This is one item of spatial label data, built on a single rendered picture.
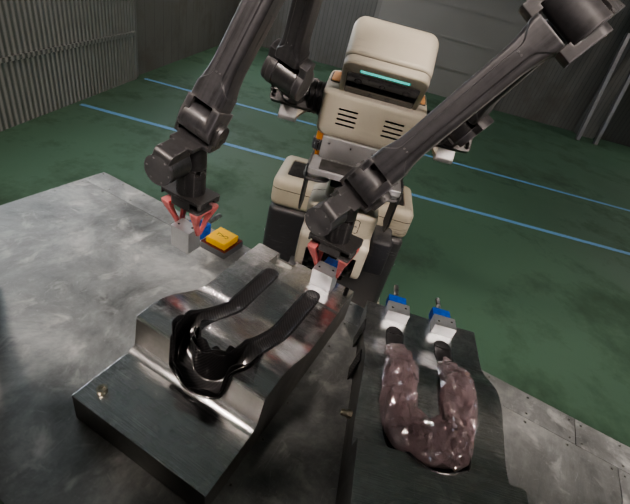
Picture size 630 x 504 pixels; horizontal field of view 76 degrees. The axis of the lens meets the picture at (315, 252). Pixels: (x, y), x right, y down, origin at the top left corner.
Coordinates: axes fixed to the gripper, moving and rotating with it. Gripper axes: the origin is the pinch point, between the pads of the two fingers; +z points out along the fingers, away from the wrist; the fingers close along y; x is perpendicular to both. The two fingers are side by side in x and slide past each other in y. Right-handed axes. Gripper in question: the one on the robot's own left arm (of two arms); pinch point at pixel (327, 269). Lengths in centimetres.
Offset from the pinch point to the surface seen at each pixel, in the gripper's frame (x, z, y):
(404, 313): 3.7, 4.8, 18.9
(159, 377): -38.6, 4.6, -11.2
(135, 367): -39.5, 4.5, -15.6
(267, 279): -7.8, 3.9, -10.5
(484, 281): 180, 102, 52
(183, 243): -14.8, -1.0, -28.0
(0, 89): 93, 65, -295
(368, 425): -26.0, 4.3, 22.1
